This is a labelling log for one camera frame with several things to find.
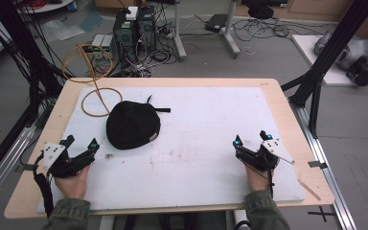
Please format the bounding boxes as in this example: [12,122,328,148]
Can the black flat box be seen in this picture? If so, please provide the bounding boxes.
[204,12,230,34]

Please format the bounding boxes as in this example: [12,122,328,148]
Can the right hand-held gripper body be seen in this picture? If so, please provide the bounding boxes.
[235,137,296,173]

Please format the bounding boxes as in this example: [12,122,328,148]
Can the white platform board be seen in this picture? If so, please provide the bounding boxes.
[290,34,368,87]

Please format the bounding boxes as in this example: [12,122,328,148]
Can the white cable coil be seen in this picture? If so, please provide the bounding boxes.
[241,45,257,57]

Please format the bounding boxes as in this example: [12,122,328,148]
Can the thin wooden stick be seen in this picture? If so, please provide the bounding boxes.
[297,178,322,202]

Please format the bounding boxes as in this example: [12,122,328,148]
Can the person's left hand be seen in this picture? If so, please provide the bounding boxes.
[54,164,92,200]

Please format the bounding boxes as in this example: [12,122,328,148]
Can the grey desk leg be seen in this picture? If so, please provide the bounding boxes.
[172,0,188,62]
[222,0,242,59]

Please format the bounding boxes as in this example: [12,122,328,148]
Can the white foam mat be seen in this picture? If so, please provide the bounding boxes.
[35,86,306,214]

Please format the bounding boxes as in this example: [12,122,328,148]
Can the grey robot shell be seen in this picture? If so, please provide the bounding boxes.
[313,29,368,72]

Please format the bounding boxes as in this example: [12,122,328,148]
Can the tangled cables by computers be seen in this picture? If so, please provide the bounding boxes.
[92,18,181,79]

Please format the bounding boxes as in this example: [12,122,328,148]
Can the black computer tower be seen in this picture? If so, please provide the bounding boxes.
[112,9,139,62]
[136,5,157,55]

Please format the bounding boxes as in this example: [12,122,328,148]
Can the black device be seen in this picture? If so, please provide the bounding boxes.
[345,56,368,88]

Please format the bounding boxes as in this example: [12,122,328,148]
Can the black metal frame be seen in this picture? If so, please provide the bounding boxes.
[0,0,68,190]
[280,0,368,139]

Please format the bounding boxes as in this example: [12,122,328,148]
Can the round white table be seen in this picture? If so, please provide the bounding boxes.
[14,0,75,14]

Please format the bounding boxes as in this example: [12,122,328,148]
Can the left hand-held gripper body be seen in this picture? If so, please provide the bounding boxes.
[42,141,92,179]

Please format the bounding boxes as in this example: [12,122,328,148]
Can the white box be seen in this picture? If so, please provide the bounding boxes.
[125,5,139,21]

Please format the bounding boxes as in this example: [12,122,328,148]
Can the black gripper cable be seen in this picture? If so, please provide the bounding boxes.
[33,152,56,219]
[252,157,276,199]

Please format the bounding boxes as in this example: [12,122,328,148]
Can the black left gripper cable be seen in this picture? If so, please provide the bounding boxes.
[33,152,56,219]

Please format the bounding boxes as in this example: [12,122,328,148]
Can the black hat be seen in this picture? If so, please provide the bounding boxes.
[105,94,173,150]

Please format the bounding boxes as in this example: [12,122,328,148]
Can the grey tape piece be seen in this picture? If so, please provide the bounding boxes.
[308,160,329,170]
[13,163,35,173]

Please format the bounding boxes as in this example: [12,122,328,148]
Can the small white devices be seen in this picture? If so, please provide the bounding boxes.
[91,33,115,55]

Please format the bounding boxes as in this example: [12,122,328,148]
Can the clear plastic sheet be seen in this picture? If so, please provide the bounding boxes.
[40,18,86,43]

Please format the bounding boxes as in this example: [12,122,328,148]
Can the black chair base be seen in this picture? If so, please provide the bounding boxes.
[246,3,276,21]

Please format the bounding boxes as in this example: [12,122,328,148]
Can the teal sheet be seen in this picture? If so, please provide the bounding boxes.
[79,11,105,33]

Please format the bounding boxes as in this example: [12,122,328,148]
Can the aluminium rail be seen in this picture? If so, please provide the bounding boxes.
[288,101,358,230]
[0,124,38,213]

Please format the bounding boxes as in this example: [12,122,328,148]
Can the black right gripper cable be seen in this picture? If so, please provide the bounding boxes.
[252,157,276,199]

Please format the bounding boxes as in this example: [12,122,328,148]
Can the black floor cables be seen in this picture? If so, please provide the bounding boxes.
[232,16,329,43]

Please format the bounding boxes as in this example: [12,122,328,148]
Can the black tape cross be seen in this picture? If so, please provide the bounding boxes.
[307,205,336,223]

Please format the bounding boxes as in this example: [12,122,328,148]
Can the tan wire hat stand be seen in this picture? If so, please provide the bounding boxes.
[60,43,125,118]

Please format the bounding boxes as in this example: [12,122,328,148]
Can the person's right hand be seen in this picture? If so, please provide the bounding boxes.
[243,161,274,194]

